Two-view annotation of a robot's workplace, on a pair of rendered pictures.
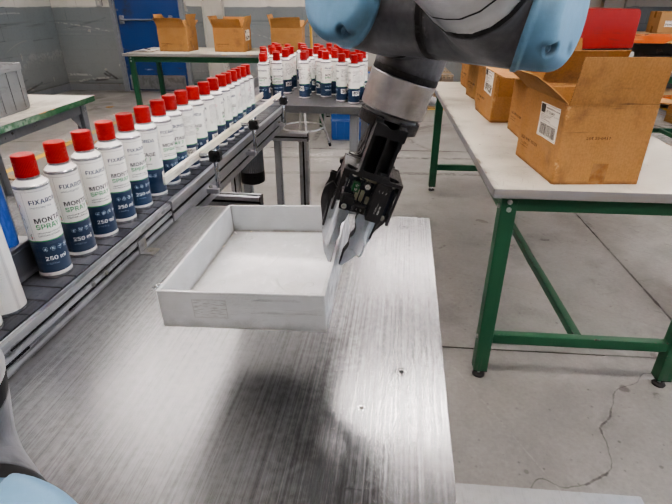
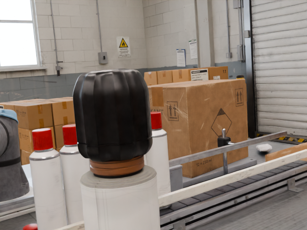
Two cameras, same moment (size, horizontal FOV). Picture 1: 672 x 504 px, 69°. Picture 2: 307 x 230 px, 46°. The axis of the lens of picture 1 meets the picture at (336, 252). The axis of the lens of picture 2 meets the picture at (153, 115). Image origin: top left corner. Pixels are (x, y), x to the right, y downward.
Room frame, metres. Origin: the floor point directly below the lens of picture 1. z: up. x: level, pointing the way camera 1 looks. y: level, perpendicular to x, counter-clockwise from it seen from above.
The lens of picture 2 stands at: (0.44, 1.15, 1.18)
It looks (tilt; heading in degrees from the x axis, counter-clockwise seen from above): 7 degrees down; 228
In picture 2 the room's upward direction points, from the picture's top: 4 degrees counter-clockwise
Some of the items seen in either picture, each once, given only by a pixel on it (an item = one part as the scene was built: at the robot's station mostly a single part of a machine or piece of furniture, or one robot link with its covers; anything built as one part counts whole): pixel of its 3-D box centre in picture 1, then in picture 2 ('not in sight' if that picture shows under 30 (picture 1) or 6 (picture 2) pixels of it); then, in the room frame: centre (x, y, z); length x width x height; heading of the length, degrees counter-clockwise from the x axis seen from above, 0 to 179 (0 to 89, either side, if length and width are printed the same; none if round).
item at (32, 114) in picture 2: not in sight; (47, 136); (-1.57, -3.02, 0.45); 1.20 x 0.84 x 0.89; 87
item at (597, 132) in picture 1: (587, 112); not in sight; (1.62, -0.82, 0.97); 0.51 x 0.39 x 0.37; 91
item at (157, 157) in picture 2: not in sight; (156, 159); (-0.08, 0.59, 0.98); 0.05 x 0.05 x 0.20
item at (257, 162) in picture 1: (246, 145); not in sight; (2.18, 0.40, 0.71); 0.15 x 0.12 x 0.34; 82
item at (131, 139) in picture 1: (132, 161); not in sight; (1.02, 0.44, 0.98); 0.05 x 0.05 x 0.20
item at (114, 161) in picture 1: (114, 172); not in sight; (0.95, 0.45, 0.98); 0.05 x 0.05 x 0.20
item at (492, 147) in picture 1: (518, 189); not in sight; (2.47, -0.97, 0.39); 2.20 x 0.80 x 0.78; 175
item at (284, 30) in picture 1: (290, 32); not in sight; (5.90, 0.50, 0.97); 0.48 x 0.47 x 0.37; 178
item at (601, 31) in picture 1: (578, 74); not in sight; (5.30, -2.50, 0.61); 0.70 x 0.60 x 1.22; 7
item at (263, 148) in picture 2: not in sight; (263, 148); (-0.78, 0.42, 0.85); 0.08 x 0.07 x 0.04; 9
